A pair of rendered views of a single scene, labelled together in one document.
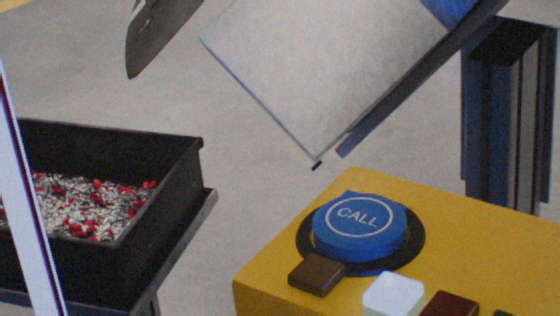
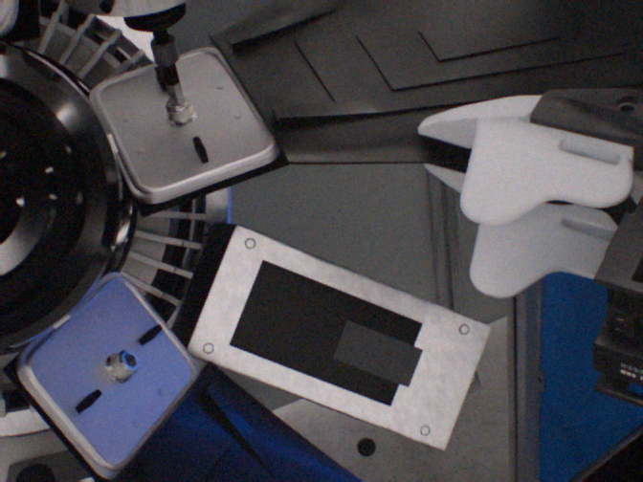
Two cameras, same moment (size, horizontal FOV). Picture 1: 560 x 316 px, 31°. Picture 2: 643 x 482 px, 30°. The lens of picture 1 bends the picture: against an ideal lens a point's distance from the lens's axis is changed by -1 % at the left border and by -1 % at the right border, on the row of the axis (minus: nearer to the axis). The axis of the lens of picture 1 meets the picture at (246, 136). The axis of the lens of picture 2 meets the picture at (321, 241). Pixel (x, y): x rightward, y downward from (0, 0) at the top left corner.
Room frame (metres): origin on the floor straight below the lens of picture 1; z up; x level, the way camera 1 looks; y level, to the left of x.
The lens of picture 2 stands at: (1.10, 0.20, 1.50)
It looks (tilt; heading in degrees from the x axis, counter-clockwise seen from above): 45 degrees down; 215
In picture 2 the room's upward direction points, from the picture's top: 10 degrees counter-clockwise
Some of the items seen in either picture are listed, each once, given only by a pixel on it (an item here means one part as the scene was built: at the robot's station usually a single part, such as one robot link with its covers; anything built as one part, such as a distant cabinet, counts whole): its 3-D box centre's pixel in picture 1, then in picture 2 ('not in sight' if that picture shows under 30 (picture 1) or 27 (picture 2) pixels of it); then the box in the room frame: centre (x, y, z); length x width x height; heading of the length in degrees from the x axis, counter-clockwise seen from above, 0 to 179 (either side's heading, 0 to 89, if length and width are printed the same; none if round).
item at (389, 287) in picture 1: (393, 294); not in sight; (0.30, -0.05, 1.08); 0.02 x 0.02 x 0.01; 50
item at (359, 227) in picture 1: (359, 229); not in sight; (0.35, -0.04, 1.08); 0.04 x 0.04 x 0.02
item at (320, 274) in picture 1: (316, 274); not in sight; (0.32, -0.02, 1.08); 0.02 x 0.02 x 0.01; 50
